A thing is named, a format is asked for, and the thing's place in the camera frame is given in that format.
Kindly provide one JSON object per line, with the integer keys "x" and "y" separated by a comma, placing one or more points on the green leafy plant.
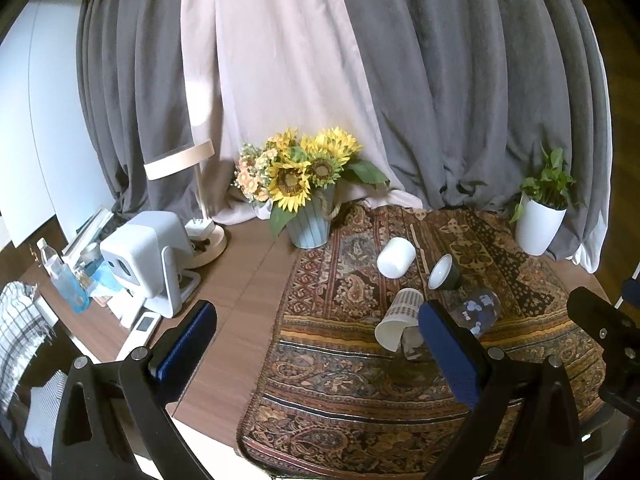
{"x": 547, "y": 182}

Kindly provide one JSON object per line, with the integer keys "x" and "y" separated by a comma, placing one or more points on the blue packet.
{"x": 107, "y": 277}

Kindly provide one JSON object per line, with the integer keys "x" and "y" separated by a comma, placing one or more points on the patterned paper cup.
{"x": 402, "y": 307}

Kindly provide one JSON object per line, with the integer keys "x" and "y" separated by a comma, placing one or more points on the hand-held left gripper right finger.
{"x": 447, "y": 347}

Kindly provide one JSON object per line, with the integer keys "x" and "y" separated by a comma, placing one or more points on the clear water bottle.
{"x": 47, "y": 257}

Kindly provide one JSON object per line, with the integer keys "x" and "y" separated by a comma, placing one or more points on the white power adapter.
{"x": 199, "y": 228}

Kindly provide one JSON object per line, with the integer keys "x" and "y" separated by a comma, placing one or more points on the white remote control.
{"x": 142, "y": 327}

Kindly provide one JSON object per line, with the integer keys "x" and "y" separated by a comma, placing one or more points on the plaid cloth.
{"x": 20, "y": 325}

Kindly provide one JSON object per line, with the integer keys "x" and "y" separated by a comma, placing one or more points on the pale pink curtain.
{"x": 280, "y": 60}

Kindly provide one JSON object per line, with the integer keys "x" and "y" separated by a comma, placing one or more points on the stack of books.
{"x": 90, "y": 230}

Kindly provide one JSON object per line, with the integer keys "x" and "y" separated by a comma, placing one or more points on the small clear glass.
{"x": 412, "y": 345}

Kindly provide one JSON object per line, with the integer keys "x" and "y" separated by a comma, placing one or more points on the white board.
{"x": 45, "y": 125}

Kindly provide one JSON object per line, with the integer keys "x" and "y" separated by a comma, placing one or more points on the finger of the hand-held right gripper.
{"x": 595, "y": 315}

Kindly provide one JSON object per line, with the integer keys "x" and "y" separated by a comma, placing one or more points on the bottle with blue liquid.
{"x": 72, "y": 290}

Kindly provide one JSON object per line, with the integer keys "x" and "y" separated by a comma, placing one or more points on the grey curtain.
{"x": 130, "y": 100}
{"x": 475, "y": 85}

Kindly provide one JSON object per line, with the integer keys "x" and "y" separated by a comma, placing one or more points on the white projector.
{"x": 150, "y": 245}

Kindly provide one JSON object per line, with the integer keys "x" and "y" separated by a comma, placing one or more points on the clear glass with blue print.
{"x": 480, "y": 307}

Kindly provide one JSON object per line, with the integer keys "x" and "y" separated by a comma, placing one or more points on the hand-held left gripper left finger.
{"x": 186, "y": 332}

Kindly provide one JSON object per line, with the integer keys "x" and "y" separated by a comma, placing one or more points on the white plant pot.
{"x": 537, "y": 227}

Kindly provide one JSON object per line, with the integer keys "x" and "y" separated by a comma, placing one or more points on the sunflower bouquet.
{"x": 290, "y": 180}

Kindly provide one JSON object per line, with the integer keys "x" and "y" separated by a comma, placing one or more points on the dark cup with white inside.
{"x": 447, "y": 275}

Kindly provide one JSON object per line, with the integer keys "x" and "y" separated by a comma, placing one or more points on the white desk lamp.
{"x": 177, "y": 160}

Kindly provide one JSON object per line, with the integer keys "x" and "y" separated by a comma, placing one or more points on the blue ribbed vase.
{"x": 310, "y": 225}

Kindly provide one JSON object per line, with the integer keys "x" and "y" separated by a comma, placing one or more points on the patterned woven table rug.
{"x": 325, "y": 385}

